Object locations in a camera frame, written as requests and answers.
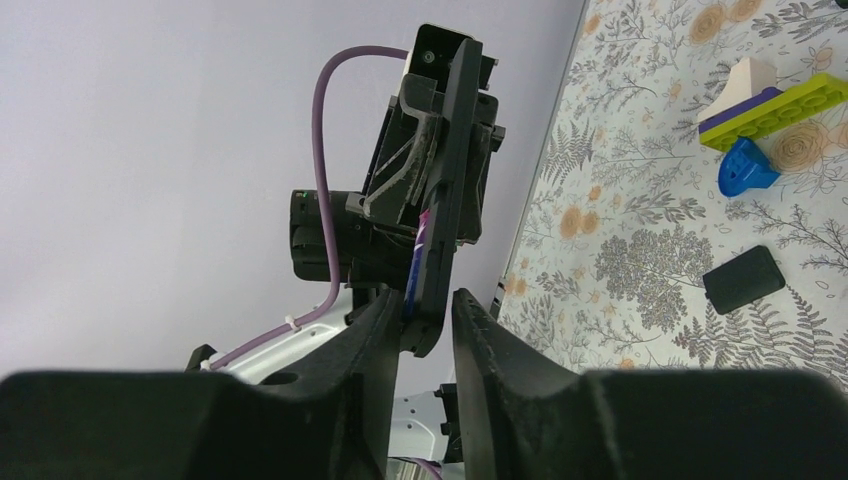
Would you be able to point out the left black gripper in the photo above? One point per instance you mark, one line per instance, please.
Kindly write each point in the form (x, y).
(395, 191)

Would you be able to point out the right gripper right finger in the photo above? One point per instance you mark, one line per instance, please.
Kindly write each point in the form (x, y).
(523, 416)

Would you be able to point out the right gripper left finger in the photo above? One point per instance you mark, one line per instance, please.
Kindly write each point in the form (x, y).
(327, 416)

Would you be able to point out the black remote control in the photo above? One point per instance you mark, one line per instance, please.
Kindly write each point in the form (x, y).
(443, 196)

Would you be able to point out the AAA battery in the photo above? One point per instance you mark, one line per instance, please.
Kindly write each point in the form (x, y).
(418, 252)

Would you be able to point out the black battery cover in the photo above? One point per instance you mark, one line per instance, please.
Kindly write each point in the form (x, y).
(750, 276)

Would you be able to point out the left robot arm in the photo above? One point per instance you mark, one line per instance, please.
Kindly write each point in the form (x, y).
(332, 241)

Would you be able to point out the floral table mat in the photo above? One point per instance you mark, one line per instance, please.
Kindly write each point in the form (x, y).
(626, 215)

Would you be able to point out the blue plastic piece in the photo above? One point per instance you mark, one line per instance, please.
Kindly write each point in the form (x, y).
(745, 166)

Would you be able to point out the white purple block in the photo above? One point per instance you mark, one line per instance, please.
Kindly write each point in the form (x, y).
(750, 83)

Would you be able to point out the green yellow block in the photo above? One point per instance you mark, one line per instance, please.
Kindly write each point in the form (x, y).
(771, 111)

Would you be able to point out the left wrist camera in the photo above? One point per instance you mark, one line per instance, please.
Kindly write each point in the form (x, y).
(433, 53)

